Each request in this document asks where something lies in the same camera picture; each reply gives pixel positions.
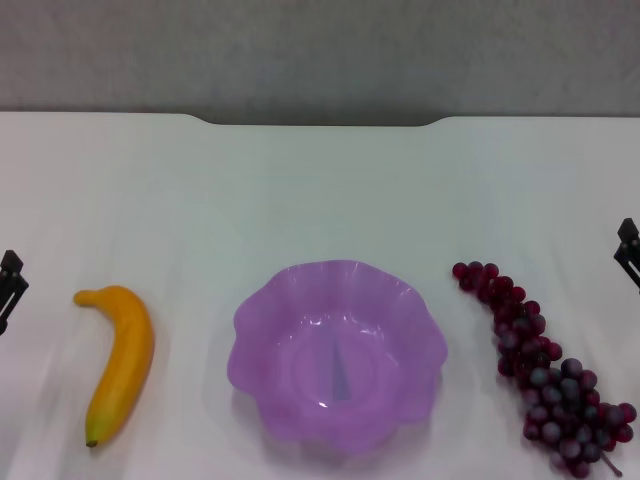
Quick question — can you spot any yellow plastic banana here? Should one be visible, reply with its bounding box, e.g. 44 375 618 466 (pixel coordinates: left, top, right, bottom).
73 284 157 449

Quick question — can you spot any dark red grape bunch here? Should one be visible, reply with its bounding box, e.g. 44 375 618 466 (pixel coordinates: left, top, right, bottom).
451 260 639 479

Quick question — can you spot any purple wavy plastic bowl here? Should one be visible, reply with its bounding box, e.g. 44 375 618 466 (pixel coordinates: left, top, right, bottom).
225 258 449 458

